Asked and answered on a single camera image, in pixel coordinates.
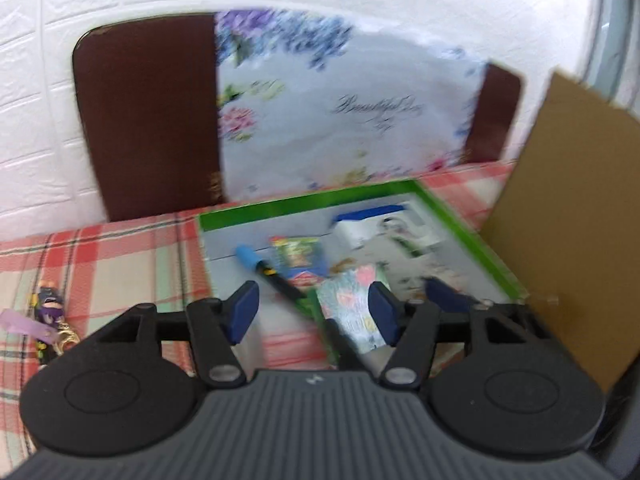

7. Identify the black green marker pen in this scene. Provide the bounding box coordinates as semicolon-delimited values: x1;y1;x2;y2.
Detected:
234;245;367;372

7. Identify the blue red card box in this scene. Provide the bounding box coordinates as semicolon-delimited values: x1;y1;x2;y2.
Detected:
270;236;330;290

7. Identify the red plaid bed blanket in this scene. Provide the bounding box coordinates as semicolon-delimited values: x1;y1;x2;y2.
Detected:
1;162;514;478

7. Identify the green card game box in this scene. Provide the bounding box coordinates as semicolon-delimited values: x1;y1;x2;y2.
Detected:
307;264;393;375

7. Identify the floral drawstring fabric pouch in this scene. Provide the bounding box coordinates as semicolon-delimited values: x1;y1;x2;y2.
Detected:
336;237;466;300

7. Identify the white blue device box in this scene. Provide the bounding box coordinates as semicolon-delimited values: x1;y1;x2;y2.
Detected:
332;203;444;258

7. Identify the dark brown headboard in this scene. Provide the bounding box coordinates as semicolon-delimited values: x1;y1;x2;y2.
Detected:
72;12;523;221

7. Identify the green cardboard storage box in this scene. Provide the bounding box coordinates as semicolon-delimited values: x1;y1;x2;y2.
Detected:
198;180;525;372

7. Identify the purple doll keychain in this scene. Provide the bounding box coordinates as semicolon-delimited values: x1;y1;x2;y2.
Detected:
1;282;80;367

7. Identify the brown cardboard panel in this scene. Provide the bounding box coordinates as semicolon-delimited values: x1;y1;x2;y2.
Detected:
480;72;639;391

